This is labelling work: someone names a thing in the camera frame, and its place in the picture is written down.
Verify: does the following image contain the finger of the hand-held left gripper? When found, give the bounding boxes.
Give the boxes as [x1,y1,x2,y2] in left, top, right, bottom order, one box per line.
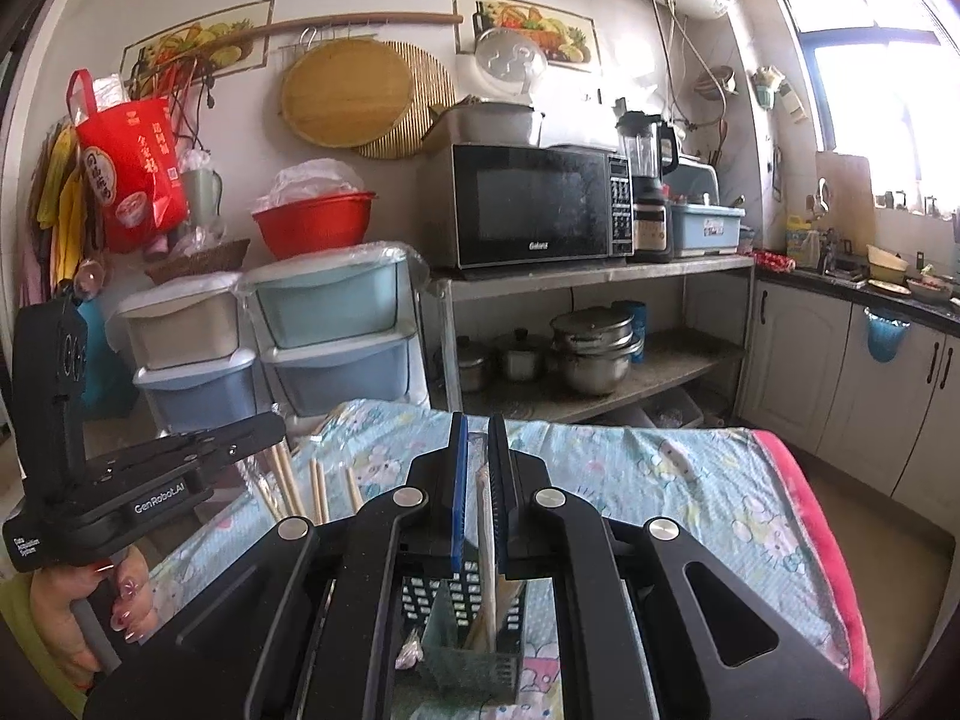
[176,411,290,479]

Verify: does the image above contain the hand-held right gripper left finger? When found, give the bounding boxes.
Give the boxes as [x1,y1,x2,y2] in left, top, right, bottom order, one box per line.
[82,412,470,720]

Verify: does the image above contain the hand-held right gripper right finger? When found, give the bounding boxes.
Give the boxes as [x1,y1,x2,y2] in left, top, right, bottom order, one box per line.
[487,414,871,720]

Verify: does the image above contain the single wooden chopstick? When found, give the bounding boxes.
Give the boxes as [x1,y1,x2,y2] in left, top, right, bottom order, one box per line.
[476,465,501,650]

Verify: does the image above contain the green plastic utensil basket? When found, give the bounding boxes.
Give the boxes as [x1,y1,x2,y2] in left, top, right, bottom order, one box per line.
[397,562,527,700]

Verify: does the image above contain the person's left forearm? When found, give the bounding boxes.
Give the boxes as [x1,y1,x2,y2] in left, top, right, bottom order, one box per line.
[0,577,83,717]

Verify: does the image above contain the person's left hand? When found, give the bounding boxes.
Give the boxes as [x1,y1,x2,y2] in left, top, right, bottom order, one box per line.
[26,546,160,691]

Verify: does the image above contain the blue bag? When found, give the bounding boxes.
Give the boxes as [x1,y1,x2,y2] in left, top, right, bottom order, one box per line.
[75,292,140,417]

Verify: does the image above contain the small steel pot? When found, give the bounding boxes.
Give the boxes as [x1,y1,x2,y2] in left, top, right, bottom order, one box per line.
[454,337,492,392]
[495,328,547,382]

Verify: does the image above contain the printed light blue blanket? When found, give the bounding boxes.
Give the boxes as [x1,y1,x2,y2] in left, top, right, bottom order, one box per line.
[150,397,863,720]

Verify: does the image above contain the light blue drawer tower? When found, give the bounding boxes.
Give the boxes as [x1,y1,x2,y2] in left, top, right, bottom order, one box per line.
[240,241,428,421]

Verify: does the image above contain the clear plastic storage box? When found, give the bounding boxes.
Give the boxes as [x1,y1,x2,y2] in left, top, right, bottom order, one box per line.
[600,390,706,428]

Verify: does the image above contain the wicker basket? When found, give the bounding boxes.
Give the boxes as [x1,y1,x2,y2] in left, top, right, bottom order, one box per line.
[144,238,251,286]

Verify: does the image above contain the stack of steel pots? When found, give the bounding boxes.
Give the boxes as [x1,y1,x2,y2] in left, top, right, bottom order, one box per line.
[550,306,646,397]

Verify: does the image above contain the yellow hanging cloth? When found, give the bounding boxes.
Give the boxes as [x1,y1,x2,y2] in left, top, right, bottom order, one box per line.
[34,124,87,278]

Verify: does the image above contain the red plastic basin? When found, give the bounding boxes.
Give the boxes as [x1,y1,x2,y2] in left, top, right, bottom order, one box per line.
[251,191,377,260]

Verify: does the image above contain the blue mug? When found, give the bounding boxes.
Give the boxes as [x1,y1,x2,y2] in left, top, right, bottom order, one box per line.
[613,300,647,346]

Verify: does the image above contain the red shopping bag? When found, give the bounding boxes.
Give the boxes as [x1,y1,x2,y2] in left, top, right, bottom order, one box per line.
[66,69,188,254]

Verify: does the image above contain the metal shelf table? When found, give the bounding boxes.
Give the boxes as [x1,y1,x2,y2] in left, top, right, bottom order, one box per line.
[427,255,756,425]

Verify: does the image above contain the clear plastic bag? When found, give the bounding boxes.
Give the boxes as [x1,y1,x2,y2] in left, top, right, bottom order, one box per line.
[251,159,368,211]

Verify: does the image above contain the black microwave oven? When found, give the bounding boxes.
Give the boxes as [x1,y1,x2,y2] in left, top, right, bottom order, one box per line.
[418,142,635,271]

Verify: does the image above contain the pink blanket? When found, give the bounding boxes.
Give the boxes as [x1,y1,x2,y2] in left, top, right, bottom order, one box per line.
[750,427,882,698]

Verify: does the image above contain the white kitchen cabinets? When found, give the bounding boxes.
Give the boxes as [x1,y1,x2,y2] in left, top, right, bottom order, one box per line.
[739,277,960,533]

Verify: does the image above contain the blue dish drainer box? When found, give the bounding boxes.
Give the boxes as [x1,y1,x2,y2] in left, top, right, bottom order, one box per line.
[670,202,746,257]

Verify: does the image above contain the round wooden cutting board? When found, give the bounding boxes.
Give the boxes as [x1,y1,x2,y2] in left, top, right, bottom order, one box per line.
[281,40,415,149]

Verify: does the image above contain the black blender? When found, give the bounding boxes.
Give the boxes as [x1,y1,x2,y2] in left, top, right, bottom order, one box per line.
[615,111,680,263]

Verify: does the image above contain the grey cooking pot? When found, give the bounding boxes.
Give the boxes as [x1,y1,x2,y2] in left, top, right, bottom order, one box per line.
[429,99,546,149]

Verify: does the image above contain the round bamboo mat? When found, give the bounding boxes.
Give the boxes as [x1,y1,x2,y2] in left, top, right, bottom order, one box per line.
[356,41,457,160]

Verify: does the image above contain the black countertop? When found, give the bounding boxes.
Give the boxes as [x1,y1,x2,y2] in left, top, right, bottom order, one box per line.
[754,262,960,327]

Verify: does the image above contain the yellow detergent bottle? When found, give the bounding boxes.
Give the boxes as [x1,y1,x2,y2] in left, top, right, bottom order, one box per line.
[785,211,822,267]

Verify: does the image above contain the blue hanging bin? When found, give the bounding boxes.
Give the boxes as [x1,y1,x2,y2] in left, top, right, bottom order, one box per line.
[866,307,911,363]

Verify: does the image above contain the clear plastic lid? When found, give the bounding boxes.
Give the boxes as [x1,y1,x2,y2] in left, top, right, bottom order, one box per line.
[474,26,547,97]

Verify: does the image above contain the long wooden rolling pin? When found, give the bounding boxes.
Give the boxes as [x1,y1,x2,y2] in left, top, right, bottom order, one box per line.
[131,13,464,80]

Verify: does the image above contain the pale cutting board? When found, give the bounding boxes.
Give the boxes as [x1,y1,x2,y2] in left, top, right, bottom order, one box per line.
[815,152,872,237]

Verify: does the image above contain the hanging metal strainer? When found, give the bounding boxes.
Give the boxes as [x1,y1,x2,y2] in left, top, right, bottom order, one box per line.
[694,66,737,100]

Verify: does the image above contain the window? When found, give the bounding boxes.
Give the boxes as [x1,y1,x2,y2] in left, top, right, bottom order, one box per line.
[757,0,960,215]

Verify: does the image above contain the fruit wall poster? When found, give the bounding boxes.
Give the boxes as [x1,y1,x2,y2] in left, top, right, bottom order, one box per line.
[120,0,277,80]
[451,0,599,74]

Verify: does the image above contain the green wall caddy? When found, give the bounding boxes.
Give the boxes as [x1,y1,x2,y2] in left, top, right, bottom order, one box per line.
[752,66,807,117]

